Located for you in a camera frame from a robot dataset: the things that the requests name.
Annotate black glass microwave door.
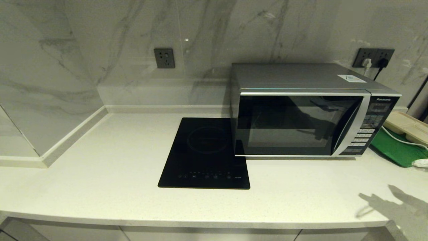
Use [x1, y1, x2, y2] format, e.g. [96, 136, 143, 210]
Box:
[235, 92, 371, 157]

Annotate grey cabinet front panel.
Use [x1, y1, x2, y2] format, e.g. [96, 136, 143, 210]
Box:
[294, 228, 390, 241]

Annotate white cable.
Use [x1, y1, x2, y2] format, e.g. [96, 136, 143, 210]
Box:
[381, 127, 428, 148]

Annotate grey double wall socket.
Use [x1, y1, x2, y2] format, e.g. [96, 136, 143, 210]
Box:
[353, 49, 395, 68]

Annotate green plastic tray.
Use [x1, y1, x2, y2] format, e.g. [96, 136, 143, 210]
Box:
[370, 127, 428, 168]

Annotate white label sticker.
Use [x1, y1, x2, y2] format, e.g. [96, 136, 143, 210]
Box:
[337, 74, 366, 83]

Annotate grey single wall socket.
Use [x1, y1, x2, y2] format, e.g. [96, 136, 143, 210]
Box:
[154, 49, 176, 69]

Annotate black induction cooktop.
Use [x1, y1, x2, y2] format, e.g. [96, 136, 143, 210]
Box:
[158, 117, 251, 190]

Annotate silver Panasonic microwave oven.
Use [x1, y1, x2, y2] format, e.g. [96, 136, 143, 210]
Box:
[230, 63, 402, 158]

